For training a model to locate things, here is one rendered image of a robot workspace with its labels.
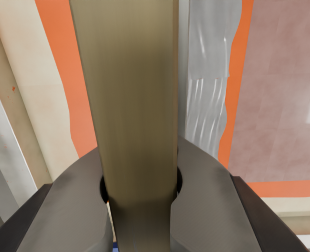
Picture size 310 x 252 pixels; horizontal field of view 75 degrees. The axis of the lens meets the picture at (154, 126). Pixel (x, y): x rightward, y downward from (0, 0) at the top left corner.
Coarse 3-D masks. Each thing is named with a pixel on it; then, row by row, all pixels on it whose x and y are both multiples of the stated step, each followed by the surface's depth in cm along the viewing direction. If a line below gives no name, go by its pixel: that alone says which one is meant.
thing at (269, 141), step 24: (72, 96) 25; (240, 96) 25; (264, 96) 25; (288, 96) 25; (72, 120) 27; (240, 120) 27; (264, 120) 27; (288, 120) 27; (96, 144) 28; (240, 144) 29; (264, 144) 29; (288, 144) 29; (240, 168) 31; (264, 168) 31; (288, 168) 31; (264, 192) 33; (288, 192) 33
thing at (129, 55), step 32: (96, 0) 5; (128, 0) 5; (160, 0) 5; (96, 32) 5; (128, 32) 5; (160, 32) 5; (96, 64) 6; (128, 64) 6; (160, 64) 6; (96, 96) 6; (128, 96) 6; (160, 96) 6; (96, 128) 7; (128, 128) 7; (160, 128) 7; (128, 160) 7; (160, 160) 7; (128, 192) 8; (160, 192) 8; (128, 224) 9; (160, 224) 9
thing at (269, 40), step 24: (48, 0) 20; (264, 0) 21; (288, 0) 21; (48, 24) 21; (72, 24) 22; (240, 24) 22; (264, 24) 22; (288, 24) 22; (72, 48) 23; (240, 48) 23; (264, 48) 23; (288, 48) 23; (72, 72) 24; (240, 72) 24; (264, 72) 24; (288, 72) 24
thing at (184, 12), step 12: (180, 0) 11; (180, 12) 11; (180, 24) 11; (180, 36) 11; (180, 48) 12; (180, 60) 12; (180, 72) 12; (180, 84) 13; (180, 96) 13; (180, 108) 13; (180, 120) 14; (180, 132) 14
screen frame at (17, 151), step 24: (0, 48) 22; (0, 72) 22; (0, 96) 22; (0, 120) 23; (24, 120) 25; (0, 144) 24; (24, 144) 25; (0, 168) 26; (24, 168) 26; (24, 192) 28; (288, 216) 36
